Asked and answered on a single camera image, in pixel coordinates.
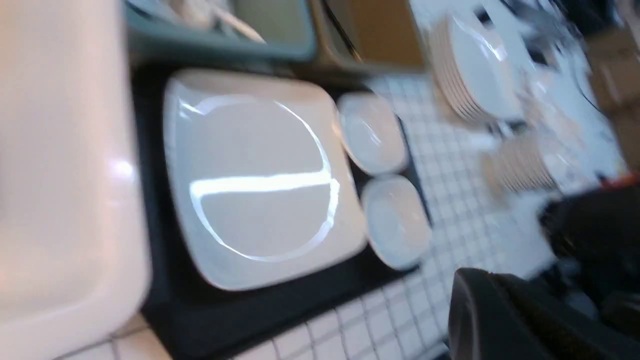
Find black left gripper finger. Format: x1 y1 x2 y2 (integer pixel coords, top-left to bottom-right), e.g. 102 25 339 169
448 268 640 360

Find white small bowl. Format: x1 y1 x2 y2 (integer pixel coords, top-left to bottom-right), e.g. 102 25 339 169
360 175 434 271
337 91 409 176

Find large white square plate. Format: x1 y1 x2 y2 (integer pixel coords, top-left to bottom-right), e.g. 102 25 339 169
162 68 367 292

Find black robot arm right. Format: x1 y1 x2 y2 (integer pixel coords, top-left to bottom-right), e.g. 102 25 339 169
538 184 640 328

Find stack of white bowls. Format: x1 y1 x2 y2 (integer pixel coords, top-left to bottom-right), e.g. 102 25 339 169
483 132 582 193

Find stack of white plates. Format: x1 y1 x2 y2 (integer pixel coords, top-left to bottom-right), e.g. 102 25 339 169
429 11 531 123

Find brown plastic bin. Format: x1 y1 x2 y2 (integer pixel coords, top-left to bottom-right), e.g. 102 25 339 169
301 0 427 78

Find teal plastic bin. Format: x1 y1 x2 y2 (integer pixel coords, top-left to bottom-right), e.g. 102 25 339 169
122 0 317 66

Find large white plastic bin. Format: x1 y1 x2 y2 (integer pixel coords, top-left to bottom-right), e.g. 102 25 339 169
0 0 151 360

